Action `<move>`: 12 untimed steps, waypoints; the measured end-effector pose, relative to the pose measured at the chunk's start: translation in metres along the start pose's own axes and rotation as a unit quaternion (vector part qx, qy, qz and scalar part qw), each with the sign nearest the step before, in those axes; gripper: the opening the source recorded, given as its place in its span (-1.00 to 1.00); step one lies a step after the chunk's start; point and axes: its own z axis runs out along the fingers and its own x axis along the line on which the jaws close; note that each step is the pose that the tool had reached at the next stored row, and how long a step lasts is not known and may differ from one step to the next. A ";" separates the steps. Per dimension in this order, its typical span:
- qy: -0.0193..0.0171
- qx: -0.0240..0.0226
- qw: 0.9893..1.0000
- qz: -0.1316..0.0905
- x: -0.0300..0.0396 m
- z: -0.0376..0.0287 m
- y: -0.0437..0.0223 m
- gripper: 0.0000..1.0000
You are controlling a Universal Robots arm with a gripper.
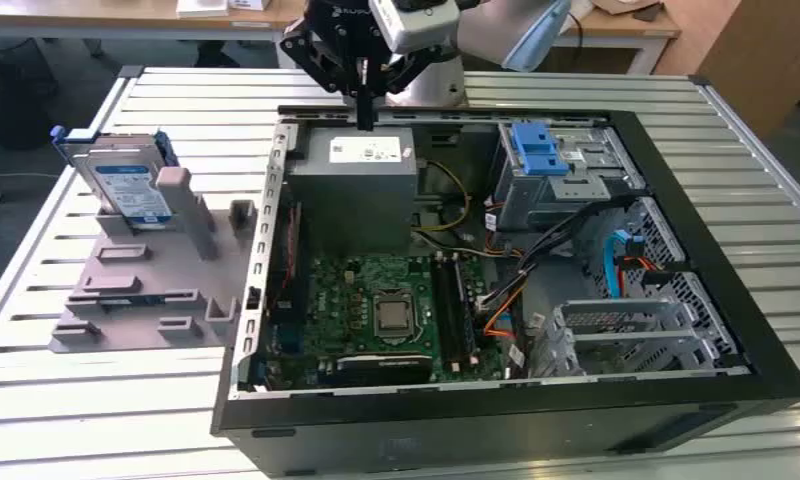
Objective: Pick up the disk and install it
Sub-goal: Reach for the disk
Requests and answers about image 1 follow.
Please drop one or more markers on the hard disk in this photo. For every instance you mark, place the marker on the hard disk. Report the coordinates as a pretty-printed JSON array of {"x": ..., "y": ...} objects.
[{"x": 123, "y": 185}]

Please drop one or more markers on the brown wooden cabinet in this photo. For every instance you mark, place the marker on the brown wooden cabinet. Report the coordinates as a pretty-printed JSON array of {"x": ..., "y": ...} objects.
[{"x": 761, "y": 50}]

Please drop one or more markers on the blue drive cage latch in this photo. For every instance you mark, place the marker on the blue drive cage latch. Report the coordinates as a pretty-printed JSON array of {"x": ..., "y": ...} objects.
[{"x": 540, "y": 150}]

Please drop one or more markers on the grey parts rack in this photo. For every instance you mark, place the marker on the grey parts rack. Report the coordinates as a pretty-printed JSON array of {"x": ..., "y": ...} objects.
[{"x": 160, "y": 280}]

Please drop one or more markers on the white cardboard box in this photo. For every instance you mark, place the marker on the white cardboard box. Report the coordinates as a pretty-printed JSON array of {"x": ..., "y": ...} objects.
[{"x": 203, "y": 7}]

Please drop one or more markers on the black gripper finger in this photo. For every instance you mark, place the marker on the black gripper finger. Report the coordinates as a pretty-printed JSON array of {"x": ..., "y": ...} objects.
[
  {"x": 407, "y": 70},
  {"x": 320, "y": 60}
]

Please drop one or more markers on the grey power supply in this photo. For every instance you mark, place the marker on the grey power supply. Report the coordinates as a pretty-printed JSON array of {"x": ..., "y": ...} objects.
[{"x": 347, "y": 200}]

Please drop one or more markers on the brown cardboard piece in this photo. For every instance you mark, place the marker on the brown cardboard piece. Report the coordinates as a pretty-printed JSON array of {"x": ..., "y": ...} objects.
[{"x": 623, "y": 7}]

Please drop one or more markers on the silver CPU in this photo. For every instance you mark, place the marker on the silver CPU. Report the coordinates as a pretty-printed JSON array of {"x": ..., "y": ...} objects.
[{"x": 395, "y": 315}]

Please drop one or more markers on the black RAM slot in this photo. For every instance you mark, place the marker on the black RAM slot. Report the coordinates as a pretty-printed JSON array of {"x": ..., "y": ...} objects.
[
  {"x": 447, "y": 310},
  {"x": 466, "y": 310}
]

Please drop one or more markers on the wooden desk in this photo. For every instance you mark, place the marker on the wooden desk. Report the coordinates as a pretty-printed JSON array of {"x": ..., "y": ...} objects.
[{"x": 260, "y": 17}]

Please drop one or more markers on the silver disk bay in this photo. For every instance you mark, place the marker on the silver disk bay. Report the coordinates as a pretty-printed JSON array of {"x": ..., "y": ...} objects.
[{"x": 641, "y": 340}]

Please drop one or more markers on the black PC case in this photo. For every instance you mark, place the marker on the black PC case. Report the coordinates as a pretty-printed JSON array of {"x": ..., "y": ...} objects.
[{"x": 507, "y": 420}]

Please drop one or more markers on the small white labelled box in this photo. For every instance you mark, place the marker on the small white labelled box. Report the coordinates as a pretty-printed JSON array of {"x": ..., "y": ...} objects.
[{"x": 247, "y": 4}]

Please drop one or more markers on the silver drive cage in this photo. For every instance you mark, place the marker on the silver drive cage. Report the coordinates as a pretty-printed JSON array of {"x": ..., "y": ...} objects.
[{"x": 540, "y": 200}]

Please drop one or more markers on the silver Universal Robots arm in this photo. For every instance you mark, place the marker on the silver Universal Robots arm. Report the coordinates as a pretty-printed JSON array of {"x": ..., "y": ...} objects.
[{"x": 434, "y": 80}]

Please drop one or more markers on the black case fan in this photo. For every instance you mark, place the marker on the black case fan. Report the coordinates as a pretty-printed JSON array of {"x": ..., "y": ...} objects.
[{"x": 286, "y": 235}]

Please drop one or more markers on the green motherboard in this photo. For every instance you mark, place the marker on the green motherboard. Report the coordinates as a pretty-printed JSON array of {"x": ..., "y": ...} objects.
[{"x": 347, "y": 300}]

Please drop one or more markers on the black graphics card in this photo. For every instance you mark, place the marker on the black graphics card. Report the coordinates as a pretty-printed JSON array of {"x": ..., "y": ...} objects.
[{"x": 387, "y": 367}]

